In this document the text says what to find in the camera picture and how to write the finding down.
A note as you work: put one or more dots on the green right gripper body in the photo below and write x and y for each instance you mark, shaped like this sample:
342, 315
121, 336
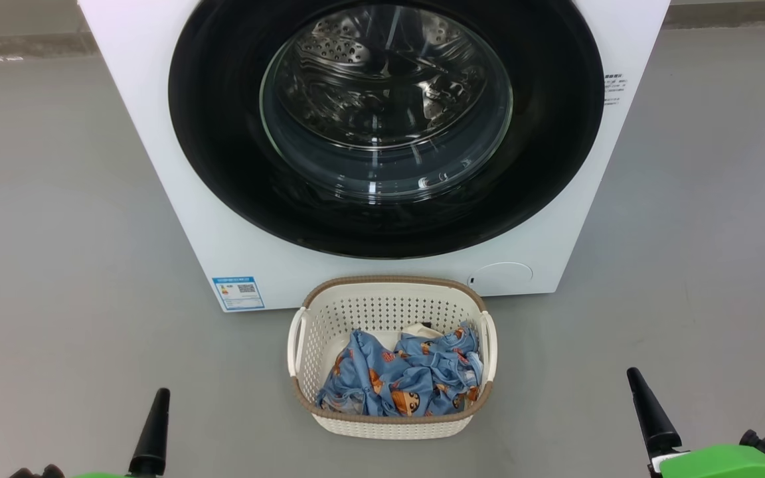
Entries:
721, 463

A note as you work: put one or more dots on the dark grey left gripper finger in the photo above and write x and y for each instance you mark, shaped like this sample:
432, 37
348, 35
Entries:
151, 438

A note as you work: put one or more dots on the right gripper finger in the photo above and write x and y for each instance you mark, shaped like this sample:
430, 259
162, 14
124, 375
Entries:
651, 415

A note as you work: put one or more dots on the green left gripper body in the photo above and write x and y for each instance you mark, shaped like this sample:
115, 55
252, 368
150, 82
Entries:
100, 475

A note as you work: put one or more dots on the blue cartoon print garment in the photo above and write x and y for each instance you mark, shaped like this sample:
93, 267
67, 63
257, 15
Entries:
416, 378

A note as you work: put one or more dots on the cream white garment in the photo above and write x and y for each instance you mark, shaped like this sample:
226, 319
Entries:
419, 330

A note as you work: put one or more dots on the black round washing machine door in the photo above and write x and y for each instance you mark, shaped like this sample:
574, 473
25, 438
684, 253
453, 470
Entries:
223, 119

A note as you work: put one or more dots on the white front-load washing machine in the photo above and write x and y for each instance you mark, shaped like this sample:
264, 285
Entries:
157, 133

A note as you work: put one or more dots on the blue energy label sticker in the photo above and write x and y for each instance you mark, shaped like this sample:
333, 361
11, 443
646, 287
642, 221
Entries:
238, 293

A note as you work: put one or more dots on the round white filter cover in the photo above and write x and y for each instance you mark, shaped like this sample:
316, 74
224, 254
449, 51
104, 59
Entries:
503, 277

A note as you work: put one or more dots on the cream perforated laundry basket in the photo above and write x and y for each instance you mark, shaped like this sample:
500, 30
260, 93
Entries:
382, 305

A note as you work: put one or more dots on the small printed text label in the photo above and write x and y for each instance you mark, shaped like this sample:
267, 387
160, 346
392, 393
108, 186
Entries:
613, 89

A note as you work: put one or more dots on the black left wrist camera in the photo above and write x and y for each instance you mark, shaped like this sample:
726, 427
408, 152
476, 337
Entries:
37, 473

